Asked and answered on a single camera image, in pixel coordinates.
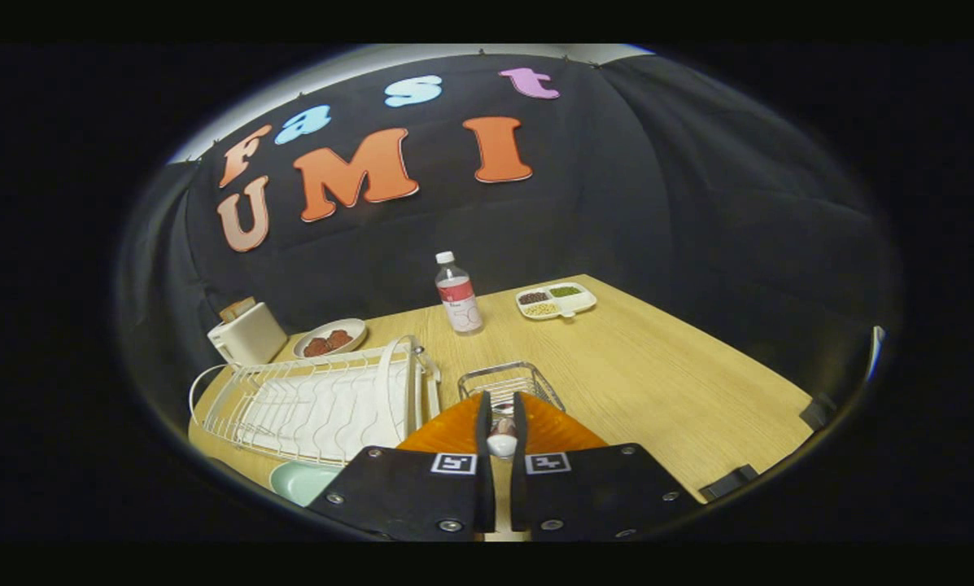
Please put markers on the clear plastic water bottle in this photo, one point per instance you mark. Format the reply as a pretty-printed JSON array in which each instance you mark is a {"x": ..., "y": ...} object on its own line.
[{"x": 460, "y": 305}]

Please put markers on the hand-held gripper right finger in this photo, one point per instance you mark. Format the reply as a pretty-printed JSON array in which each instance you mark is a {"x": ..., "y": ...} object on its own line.
[{"x": 519, "y": 423}]

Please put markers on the brown food piece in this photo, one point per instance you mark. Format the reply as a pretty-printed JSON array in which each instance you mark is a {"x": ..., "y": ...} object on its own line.
[
  {"x": 316, "y": 347},
  {"x": 340, "y": 338}
]

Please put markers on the brown beans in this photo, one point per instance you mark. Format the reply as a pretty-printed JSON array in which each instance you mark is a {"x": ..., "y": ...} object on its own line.
[{"x": 533, "y": 297}]

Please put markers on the small white food plate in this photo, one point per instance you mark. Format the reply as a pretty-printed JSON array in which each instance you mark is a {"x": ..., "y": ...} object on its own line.
[{"x": 355, "y": 325}]

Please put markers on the white divided snack tray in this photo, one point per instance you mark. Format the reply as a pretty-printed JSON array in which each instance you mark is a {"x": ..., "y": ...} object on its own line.
[{"x": 582, "y": 303}]

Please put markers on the brown bread slice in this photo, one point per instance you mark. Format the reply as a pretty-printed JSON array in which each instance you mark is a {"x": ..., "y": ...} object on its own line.
[{"x": 237, "y": 309}]

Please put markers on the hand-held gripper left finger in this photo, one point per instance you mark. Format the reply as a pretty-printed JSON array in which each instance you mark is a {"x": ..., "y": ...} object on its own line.
[{"x": 485, "y": 423}]

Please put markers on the white toaster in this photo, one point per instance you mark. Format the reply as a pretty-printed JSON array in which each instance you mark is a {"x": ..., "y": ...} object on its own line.
[{"x": 251, "y": 338}]

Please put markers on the black table clamp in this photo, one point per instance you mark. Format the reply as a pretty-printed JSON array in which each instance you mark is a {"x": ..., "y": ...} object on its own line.
[
  {"x": 816, "y": 411},
  {"x": 727, "y": 483}
]

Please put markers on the pale green plate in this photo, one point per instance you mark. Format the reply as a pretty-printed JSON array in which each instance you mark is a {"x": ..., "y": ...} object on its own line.
[{"x": 299, "y": 482}]

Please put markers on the green peas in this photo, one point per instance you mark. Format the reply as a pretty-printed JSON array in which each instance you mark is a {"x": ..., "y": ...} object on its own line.
[{"x": 565, "y": 290}]

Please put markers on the yellow beans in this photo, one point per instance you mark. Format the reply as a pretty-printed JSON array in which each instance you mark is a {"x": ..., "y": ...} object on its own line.
[{"x": 540, "y": 309}]

